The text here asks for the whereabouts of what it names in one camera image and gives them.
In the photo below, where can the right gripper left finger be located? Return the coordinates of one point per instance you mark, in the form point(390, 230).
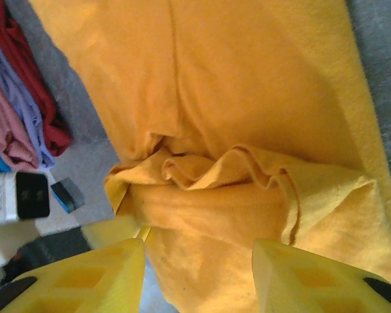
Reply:
point(94, 283)

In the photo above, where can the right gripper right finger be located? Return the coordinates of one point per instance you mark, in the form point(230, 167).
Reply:
point(312, 287)

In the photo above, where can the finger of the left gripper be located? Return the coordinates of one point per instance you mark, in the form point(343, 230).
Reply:
point(110, 228)

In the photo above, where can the orange t-shirt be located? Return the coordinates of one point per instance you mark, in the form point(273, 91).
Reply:
point(247, 98)

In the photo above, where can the small blue grey block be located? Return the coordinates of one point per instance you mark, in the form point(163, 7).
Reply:
point(68, 195)

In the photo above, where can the folded pink t-shirt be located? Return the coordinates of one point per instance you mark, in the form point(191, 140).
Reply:
point(9, 137)

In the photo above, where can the folded purple t-shirt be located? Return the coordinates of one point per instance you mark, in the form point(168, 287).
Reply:
point(23, 107)

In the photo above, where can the folded red t-shirt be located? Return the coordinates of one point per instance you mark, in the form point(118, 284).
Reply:
point(23, 65)

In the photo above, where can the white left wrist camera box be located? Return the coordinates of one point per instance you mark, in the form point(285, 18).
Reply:
point(6, 199)

